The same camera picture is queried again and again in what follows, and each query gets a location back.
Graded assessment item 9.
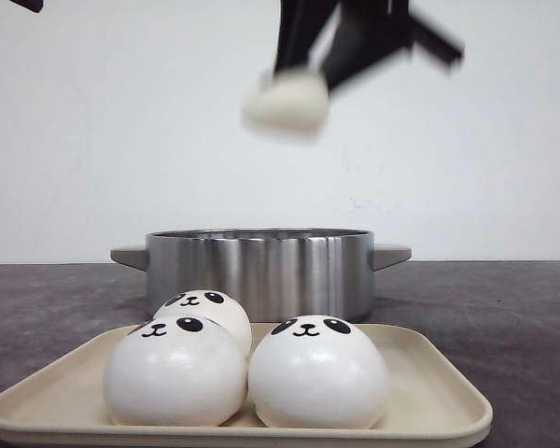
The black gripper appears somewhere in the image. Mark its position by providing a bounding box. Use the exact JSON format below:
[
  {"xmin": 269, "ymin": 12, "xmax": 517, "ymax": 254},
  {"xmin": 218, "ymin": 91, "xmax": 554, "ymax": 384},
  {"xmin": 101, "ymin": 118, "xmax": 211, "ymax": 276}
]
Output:
[{"xmin": 273, "ymin": 0, "xmax": 464, "ymax": 91}]

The panda bun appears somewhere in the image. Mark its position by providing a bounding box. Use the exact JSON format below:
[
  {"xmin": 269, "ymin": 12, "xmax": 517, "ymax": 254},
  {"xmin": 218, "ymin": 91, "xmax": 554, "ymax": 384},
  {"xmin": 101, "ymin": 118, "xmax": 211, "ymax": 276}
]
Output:
[
  {"xmin": 154, "ymin": 289, "xmax": 252, "ymax": 357},
  {"xmin": 248, "ymin": 315, "xmax": 391, "ymax": 429},
  {"xmin": 103, "ymin": 315, "xmax": 247, "ymax": 427},
  {"xmin": 241, "ymin": 68, "xmax": 329, "ymax": 133}
]

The stainless steel steamer pot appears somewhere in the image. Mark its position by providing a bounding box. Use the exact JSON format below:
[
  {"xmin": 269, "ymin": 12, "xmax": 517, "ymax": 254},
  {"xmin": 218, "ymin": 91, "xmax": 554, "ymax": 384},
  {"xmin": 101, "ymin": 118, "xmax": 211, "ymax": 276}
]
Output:
[{"xmin": 110, "ymin": 228, "xmax": 412, "ymax": 322}]

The cream rectangular tray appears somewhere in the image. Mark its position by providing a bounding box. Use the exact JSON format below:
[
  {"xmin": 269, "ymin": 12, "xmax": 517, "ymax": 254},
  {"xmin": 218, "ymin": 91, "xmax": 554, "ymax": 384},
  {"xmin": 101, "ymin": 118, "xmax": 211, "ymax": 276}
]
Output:
[{"xmin": 0, "ymin": 324, "xmax": 493, "ymax": 447}]

